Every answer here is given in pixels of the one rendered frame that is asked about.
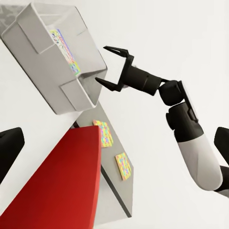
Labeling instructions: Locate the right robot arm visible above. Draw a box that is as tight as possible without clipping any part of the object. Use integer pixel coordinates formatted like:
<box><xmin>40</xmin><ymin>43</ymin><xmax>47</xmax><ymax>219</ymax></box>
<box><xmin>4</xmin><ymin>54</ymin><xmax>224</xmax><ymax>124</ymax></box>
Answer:
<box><xmin>95</xmin><ymin>45</ymin><xmax>229</xmax><ymax>198</ymax></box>

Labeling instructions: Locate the jigsaw puzzle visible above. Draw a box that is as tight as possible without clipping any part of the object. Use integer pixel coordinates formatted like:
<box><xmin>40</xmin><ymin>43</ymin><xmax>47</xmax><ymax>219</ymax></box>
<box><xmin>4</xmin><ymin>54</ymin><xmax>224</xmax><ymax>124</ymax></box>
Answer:
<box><xmin>93</xmin><ymin>121</ymin><xmax>113</xmax><ymax>147</ymax></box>
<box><xmin>116</xmin><ymin>153</ymin><xmax>131</xmax><ymax>181</ymax></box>

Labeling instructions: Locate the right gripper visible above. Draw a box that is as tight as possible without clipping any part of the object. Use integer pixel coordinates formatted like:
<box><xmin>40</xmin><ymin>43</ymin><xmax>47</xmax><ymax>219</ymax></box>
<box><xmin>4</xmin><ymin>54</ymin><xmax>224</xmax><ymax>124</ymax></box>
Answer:
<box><xmin>95</xmin><ymin>45</ymin><xmax>149</xmax><ymax>92</ymax></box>

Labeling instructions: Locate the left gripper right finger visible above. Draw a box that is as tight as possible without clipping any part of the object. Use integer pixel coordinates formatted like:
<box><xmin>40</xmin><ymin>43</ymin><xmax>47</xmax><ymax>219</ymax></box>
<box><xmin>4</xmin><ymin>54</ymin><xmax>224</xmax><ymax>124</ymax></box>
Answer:
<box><xmin>213</xmin><ymin>126</ymin><xmax>229</xmax><ymax>165</ymax></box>

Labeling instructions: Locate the board game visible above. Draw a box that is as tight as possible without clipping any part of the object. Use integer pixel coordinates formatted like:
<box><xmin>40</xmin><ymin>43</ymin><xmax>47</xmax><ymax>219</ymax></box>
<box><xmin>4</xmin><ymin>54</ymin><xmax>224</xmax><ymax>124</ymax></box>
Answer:
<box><xmin>49</xmin><ymin>29</ymin><xmax>81</xmax><ymax>75</ymax></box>

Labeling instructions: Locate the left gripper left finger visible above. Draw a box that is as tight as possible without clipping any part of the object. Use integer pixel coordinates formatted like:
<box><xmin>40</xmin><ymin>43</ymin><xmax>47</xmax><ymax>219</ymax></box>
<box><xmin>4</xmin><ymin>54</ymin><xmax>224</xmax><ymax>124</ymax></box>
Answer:
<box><xmin>0</xmin><ymin>127</ymin><xmax>25</xmax><ymax>184</ymax></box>

